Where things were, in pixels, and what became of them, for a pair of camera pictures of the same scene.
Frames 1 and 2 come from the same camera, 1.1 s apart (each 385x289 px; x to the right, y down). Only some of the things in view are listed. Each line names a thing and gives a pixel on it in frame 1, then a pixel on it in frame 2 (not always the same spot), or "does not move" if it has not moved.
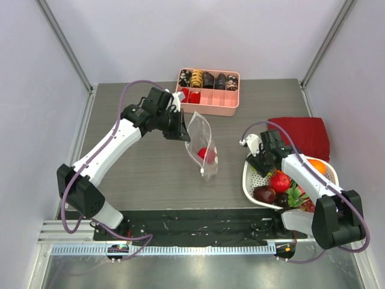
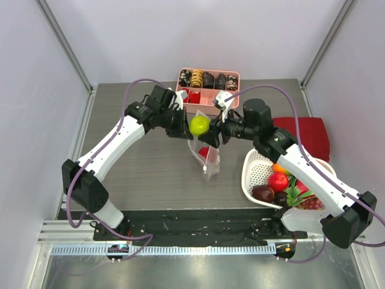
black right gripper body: [258, 162] to [222, 130]
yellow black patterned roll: [197, 78] does not move
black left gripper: [180, 132] does not move
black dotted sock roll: [221, 82] does not move
